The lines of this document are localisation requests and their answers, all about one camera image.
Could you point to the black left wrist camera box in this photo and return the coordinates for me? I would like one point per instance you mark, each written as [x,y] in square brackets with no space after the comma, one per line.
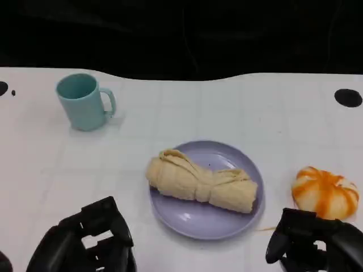
[4,263]

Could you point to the lilac plate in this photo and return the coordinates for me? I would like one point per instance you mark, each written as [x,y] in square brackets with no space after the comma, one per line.
[198,221]

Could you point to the orange and white bread roll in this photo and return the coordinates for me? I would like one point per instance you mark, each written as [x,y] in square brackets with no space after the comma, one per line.
[323,194]

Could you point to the beige towel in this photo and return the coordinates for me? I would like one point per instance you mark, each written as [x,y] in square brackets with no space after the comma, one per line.
[195,184]

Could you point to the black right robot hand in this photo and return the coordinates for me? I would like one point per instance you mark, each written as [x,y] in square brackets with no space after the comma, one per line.
[343,246]

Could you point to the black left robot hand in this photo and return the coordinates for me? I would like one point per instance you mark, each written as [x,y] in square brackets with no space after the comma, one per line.
[62,249]

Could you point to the pale green mug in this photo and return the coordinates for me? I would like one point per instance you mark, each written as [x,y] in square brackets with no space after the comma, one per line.
[83,110]

